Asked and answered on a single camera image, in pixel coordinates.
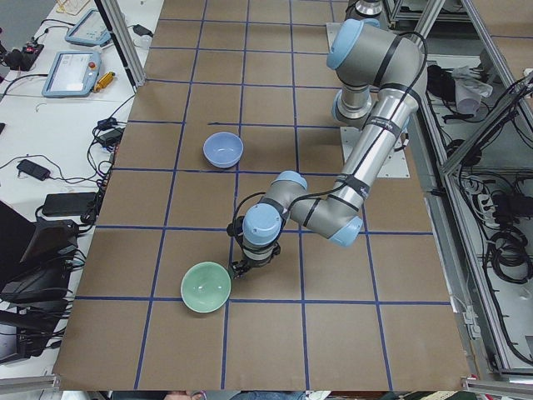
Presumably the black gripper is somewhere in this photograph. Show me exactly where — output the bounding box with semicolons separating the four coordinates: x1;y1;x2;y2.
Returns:
231;245;280;278

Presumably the teach pendant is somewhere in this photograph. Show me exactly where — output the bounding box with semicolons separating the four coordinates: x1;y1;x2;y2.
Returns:
42;51;102;98
65;8;111;47

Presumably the near teach pendant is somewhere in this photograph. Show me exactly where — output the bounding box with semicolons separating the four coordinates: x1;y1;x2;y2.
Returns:
42;51;102;98

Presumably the blue bowl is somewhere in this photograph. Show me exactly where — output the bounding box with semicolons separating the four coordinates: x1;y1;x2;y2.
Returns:
202;132;244;168

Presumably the aluminium frame post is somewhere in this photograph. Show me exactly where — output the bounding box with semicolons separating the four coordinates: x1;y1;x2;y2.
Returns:
94;0;146;88

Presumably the green bowl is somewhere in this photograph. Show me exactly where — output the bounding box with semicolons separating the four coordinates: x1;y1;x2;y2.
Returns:
180;262;232;313

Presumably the black power adapter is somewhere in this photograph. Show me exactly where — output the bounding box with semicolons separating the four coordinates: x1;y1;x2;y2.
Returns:
17;159;51;181

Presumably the far teach pendant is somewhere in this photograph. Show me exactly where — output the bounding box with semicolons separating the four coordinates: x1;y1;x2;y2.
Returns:
65;8;111;47

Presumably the black cable bundle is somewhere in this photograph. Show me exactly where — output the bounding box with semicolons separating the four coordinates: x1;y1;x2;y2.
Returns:
0;118;126;226

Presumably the gold cylinder tool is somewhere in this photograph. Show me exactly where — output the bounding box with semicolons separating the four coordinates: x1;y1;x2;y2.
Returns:
93;71;116;93

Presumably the black equipment pile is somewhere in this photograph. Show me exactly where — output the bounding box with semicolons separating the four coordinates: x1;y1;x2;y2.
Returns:
1;202;84;364

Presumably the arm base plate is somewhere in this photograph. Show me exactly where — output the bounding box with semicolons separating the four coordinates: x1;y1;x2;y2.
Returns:
340;127;411;178

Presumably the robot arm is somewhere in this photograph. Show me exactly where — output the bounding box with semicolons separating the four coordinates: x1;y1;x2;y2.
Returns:
345;0;383;20
227;19;427;278

